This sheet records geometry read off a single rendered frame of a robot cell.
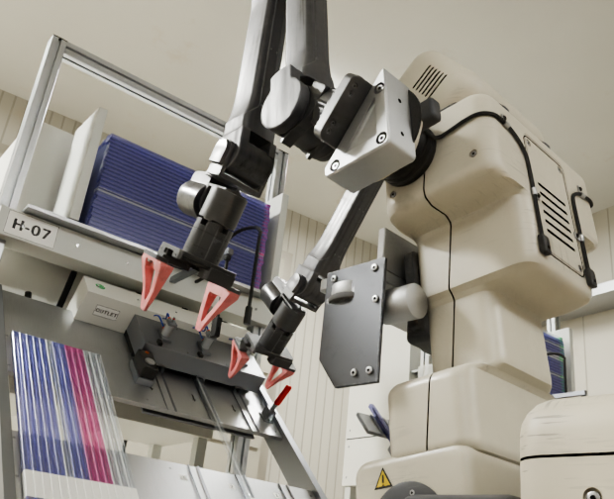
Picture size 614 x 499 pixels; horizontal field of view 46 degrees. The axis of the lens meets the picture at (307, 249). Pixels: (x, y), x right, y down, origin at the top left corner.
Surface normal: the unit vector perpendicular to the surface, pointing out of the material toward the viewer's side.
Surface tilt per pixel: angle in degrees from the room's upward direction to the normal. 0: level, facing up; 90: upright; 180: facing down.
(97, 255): 90
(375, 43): 180
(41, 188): 90
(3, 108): 90
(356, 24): 180
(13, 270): 90
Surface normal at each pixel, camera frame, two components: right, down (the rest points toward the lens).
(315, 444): 0.57, -0.29
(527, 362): 0.71, -0.36
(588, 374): -0.82, -0.32
